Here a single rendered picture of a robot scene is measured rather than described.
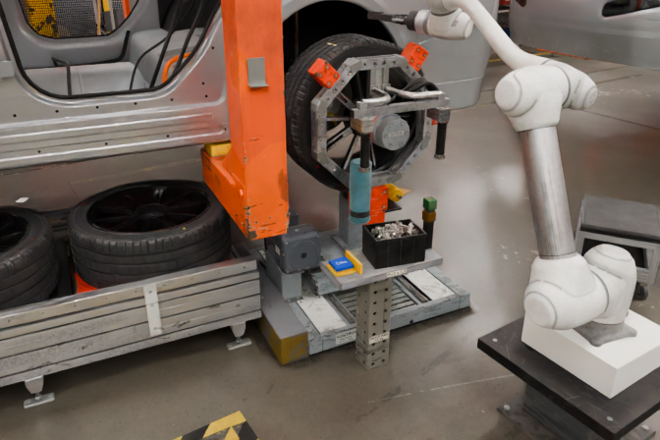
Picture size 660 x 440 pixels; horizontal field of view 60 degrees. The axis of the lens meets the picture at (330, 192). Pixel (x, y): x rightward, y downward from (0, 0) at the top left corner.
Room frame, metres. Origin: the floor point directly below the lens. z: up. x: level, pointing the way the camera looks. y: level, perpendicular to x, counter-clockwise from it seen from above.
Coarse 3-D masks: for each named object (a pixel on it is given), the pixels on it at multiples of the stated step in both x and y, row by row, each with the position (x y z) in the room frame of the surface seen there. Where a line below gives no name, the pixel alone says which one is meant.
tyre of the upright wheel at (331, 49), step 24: (312, 48) 2.43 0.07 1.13; (336, 48) 2.30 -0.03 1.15; (360, 48) 2.32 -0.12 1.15; (384, 48) 2.37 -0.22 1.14; (288, 72) 2.42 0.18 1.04; (288, 96) 2.30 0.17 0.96; (312, 96) 2.23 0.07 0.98; (288, 120) 2.26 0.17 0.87; (288, 144) 2.31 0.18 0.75; (408, 144) 2.44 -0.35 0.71; (312, 168) 2.23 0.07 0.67
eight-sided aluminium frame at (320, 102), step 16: (352, 64) 2.21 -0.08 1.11; (368, 64) 2.24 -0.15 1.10; (384, 64) 2.28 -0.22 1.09; (400, 64) 2.30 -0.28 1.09; (320, 96) 2.20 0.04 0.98; (320, 112) 2.15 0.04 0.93; (416, 112) 2.42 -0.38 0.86; (320, 128) 2.17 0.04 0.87; (416, 128) 2.41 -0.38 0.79; (320, 144) 2.15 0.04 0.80; (416, 144) 2.37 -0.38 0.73; (320, 160) 2.15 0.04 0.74; (400, 160) 2.37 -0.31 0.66; (336, 176) 2.18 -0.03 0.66; (384, 176) 2.28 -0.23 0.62; (400, 176) 2.31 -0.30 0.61
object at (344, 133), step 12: (396, 72) 2.42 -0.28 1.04; (360, 84) 2.35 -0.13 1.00; (396, 84) 2.54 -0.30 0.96; (336, 96) 2.30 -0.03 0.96; (360, 96) 2.35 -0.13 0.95; (348, 108) 2.32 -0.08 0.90; (336, 120) 2.30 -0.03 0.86; (348, 120) 2.32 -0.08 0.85; (348, 132) 2.32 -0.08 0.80; (372, 144) 2.58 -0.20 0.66; (348, 156) 2.33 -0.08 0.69; (372, 156) 2.38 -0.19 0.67; (384, 156) 2.45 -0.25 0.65; (396, 156) 2.41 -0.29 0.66; (348, 168) 2.37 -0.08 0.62; (372, 168) 2.38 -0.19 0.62; (384, 168) 2.38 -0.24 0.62
